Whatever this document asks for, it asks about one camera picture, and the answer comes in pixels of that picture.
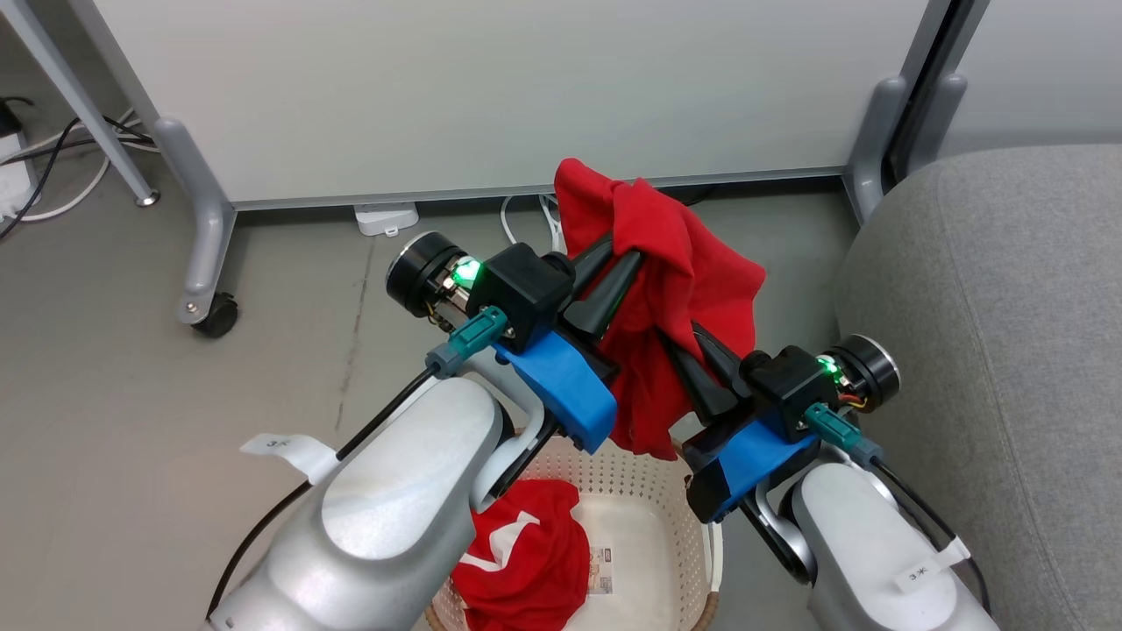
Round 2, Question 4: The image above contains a small white floor box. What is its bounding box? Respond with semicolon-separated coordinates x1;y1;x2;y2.
353;202;420;238

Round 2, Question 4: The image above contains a red garment with white print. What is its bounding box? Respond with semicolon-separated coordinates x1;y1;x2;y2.
451;479;591;631

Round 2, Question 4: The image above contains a grey partition leg with caster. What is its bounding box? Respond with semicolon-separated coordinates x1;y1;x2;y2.
154;117;240;339

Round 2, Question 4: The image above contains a white paper tag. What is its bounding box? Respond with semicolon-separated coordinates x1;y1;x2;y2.
894;536;972;594
239;432;339;485

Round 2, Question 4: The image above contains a white cable loop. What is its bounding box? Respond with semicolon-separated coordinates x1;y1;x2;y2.
499;194;564;255

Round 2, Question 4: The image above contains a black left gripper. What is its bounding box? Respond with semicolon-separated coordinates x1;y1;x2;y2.
387;231;643;351

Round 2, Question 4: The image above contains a white floor cable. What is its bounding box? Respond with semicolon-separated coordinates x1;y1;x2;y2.
16;107;160;223

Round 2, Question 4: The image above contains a printed basket label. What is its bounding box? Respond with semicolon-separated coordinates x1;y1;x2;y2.
588;544;615;598

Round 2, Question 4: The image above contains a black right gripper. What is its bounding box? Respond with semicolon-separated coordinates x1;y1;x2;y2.
659;322;901;441

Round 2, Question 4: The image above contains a white power strip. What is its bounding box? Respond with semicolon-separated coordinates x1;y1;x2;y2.
0;131;38;222

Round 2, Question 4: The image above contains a plain red garment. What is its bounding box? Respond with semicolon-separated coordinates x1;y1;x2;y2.
553;158;767;462

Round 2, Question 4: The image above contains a black floor cable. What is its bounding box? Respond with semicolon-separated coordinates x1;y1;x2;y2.
0;95;157;243

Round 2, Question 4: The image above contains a grey fabric sofa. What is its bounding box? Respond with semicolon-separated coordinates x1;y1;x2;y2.
833;144;1122;631

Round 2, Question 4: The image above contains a cream perforated laundry basket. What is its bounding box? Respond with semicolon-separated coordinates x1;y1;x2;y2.
424;434;725;631

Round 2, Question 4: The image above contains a white partition panel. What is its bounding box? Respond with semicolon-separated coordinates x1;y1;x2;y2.
66;0;953;212

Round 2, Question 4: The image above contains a light grey partition panel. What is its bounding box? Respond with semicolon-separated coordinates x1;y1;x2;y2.
938;0;1122;160

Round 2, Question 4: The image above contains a grey metal table leg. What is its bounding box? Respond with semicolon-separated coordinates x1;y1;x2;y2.
0;0;161;209

